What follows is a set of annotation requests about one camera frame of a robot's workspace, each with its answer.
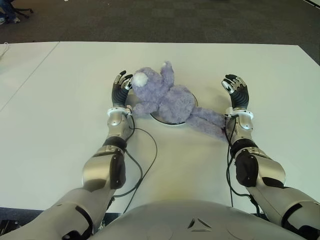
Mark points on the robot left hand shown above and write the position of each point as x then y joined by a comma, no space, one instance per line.
119,96

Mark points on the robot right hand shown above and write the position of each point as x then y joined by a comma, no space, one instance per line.
238,96

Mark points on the purple plush doll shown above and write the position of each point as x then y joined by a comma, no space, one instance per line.
175,105

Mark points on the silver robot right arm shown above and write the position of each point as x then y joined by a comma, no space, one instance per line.
265,175

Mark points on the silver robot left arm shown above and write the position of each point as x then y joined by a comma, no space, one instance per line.
96,172

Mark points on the white plate black rim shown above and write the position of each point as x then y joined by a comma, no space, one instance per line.
172,121

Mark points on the black office chair base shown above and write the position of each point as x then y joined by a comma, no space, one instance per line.
23,11

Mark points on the silver robot torso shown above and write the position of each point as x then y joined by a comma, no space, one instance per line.
195,220

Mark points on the person legs blue jeans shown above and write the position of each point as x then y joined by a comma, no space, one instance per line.
8,11

